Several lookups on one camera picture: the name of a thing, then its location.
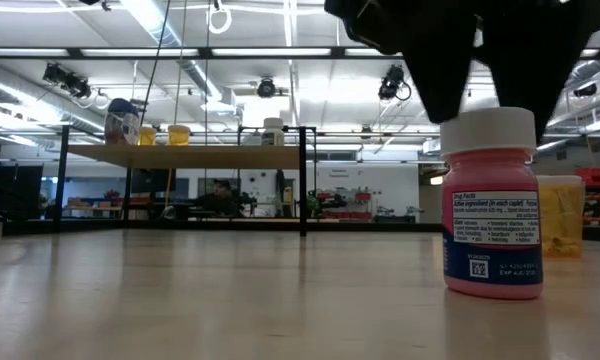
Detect black partition panel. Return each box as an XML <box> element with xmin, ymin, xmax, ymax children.
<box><xmin>0</xmin><ymin>162</ymin><xmax>45</xmax><ymax>221</ymax></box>

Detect wooden shelf black metal legs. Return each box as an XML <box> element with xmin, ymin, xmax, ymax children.
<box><xmin>53</xmin><ymin>124</ymin><xmax>319</xmax><ymax>239</ymax></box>

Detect long black cable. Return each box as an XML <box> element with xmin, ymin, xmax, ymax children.
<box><xmin>138</xmin><ymin>0</ymin><xmax>173</xmax><ymax>127</ymax></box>

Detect black ceiling-mounted device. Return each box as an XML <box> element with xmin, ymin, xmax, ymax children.
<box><xmin>42</xmin><ymin>62</ymin><xmax>92</xmax><ymax>100</ymax></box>
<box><xmin>572</xmin><ymin>82</ymin><xmax>599</xmax><ymax>98</ymax></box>
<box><xmin>256</xmin><ymin>77</ymin><xmax>277</xmax><ymax>99</ymax></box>
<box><xmin>377</xmin><ymin>63</ymin><xmax>412</xmax><ymax>102</ymax></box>

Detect pink medicine bottle white cap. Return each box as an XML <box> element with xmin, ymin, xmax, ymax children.
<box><xmin>439</xmin><ymin>106</ymin><xmax>545</xmax><ymax>301</ymax></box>

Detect blue-capped medicine bottle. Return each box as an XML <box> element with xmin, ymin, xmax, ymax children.
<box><xmin>103</xmin><ymin>97</ymin><xmax>141</xmax><ymax>147</ymax></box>

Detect white ceiling air duct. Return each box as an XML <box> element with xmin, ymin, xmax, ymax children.
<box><xmin>177</xmin><ymin>58</ymin><xmax>239</xmax><ymax>115</ymax></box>

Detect silver ventilation duct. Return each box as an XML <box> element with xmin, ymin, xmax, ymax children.
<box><xmin>0</xmin><ymin>59</ymin><xmax>131</xmax><ymax>146</ymax></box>

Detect black monitor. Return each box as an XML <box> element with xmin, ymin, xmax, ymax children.
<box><xmin>131</xmin><ymin>168</ymin><xmax>177</xmax><ymax>195</ymax></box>

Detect white cable ring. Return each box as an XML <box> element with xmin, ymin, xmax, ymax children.
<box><xmin>207</xmin><ymin>4</ymin><xmax>234</xmax><ymax>36</ymax></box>

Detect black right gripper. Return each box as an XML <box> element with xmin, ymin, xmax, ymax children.
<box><xmin>324</xmin><ymin>0</ymin><xmax>600</xmax><ymax>144</ymax></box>

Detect small green plant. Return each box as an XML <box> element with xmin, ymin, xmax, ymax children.
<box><xmin>305</xmin><ymin>190</ymin><xmax>322</xmax><ymax>219</ymax></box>

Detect table with boxes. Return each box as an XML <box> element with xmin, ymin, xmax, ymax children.
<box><xmin>62</xmin><ymin>189</ymin><xmax>151</xmax><ymax>219</ymax></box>

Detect person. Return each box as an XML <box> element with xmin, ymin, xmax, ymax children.
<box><xmin>192</xmin><ymin>178</ymin><xmax>246</xmax><ymax>219</ymax></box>

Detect long linear ceiling light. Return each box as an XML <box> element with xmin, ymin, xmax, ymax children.
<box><xmin>0</xmin><ymin>46</ymin><xmax>600</xmax><ymax>62</ymax></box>
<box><xmin>283</xmin><ymin>0</ymin><xmax>299</xmax><ymax>126</ymax></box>

